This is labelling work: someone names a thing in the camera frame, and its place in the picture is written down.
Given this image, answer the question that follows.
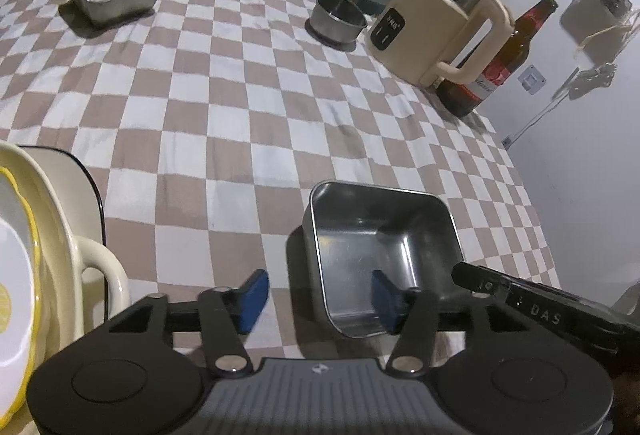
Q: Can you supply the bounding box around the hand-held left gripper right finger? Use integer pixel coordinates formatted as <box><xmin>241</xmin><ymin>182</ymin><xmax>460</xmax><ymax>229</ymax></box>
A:
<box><xmin>371</xmin><ymin>269</ymin><xmax>526</xmax><ymax>378</ymax></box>

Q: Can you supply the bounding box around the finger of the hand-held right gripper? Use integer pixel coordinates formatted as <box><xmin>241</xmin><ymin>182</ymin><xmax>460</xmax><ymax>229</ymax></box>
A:
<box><xmin>452</xmin><ymin>261</ymin><xmax>506</xmax><ymax>298</ymax></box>

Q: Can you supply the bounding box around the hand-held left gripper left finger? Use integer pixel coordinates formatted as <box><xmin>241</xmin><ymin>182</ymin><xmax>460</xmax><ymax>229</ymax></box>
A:
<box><xmin>105</xmin><ymin>268</ymin><xmax>271</xmax><ymax>378</ymax></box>

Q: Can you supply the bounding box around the cream bowl with handle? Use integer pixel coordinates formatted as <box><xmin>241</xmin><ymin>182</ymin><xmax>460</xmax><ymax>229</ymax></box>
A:
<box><xmin>0</xmin><ymin>140</ymin><xmax>132</xmax><ymax>416</ymax></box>

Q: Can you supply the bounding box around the floral ceramic bowl yellow rim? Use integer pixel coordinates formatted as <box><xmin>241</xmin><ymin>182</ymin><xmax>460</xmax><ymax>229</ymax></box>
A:
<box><xmin>0</xmin><ymin>165</ymin><xmax>43</xmax><ymax>421</ymax></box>

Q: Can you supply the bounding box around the round steel bowl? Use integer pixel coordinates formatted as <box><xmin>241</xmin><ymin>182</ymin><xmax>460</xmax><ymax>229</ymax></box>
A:
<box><xmin>308</xmin><ymin>0</ymin><xmax>367</xmax><ymax>47</ymax></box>

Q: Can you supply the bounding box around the brown white checkered tablecloth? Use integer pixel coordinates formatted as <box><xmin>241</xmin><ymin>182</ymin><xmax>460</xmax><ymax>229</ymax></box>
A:
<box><xmin>0</xmin><ymin>0</ymin><xmax>563</xmax><ymax>366</ymax></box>

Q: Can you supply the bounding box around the brown beer bottle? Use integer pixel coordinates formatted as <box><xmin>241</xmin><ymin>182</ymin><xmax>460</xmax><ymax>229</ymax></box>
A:
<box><xmin>435</xmin><ymin>0</ymin><xmax>560</xmax><ymax>118</ymax></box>

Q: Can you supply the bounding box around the beige electric kettle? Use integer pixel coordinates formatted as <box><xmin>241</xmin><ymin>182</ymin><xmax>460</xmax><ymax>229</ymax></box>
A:
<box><xmin>365</xmin><ymin>0</ymin><xmax>516</xmax><ymax>88</ymax></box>

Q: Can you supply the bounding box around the white wall socket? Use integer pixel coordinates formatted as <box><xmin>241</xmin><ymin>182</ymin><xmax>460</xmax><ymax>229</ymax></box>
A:
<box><xmin>517</xmin><ymin>65</ymin><xmax>547</xmax><ymax>93</ymax></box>

